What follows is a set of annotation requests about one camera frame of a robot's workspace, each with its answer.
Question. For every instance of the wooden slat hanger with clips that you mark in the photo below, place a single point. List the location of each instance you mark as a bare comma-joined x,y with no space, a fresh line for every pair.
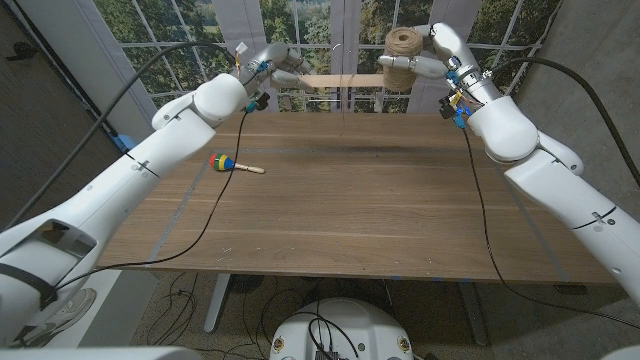
345,80

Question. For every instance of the grey table leg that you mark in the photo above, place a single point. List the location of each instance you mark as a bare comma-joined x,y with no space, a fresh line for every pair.
474,315

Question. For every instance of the small blue object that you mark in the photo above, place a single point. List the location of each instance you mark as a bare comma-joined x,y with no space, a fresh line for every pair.
125,142

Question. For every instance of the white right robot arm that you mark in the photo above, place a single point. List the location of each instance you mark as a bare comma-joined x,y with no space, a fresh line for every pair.
550,170

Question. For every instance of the jute twine spool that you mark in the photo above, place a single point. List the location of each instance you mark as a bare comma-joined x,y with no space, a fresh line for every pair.
402,57

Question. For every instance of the grey sneaker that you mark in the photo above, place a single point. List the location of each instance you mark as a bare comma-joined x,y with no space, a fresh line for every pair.
60,315

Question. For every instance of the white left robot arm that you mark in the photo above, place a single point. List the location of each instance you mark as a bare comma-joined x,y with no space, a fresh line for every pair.
125,190

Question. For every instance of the black round ribbed foot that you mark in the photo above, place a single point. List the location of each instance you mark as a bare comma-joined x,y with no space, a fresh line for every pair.
246,283

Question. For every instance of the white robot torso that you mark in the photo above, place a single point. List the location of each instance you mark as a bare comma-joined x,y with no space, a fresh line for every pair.
370,330

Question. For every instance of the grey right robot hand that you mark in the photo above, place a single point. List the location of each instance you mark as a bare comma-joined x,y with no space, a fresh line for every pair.
445,47

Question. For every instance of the colourful striped wooden maraca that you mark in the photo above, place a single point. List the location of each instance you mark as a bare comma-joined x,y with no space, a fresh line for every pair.
222,162

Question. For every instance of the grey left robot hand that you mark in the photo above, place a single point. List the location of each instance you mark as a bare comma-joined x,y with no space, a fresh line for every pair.
280,62

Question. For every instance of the white table leg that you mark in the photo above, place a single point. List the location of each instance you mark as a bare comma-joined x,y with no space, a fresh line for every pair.
217,305

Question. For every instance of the printed forest window backdrop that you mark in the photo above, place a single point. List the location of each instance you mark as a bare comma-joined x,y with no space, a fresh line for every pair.
325,30

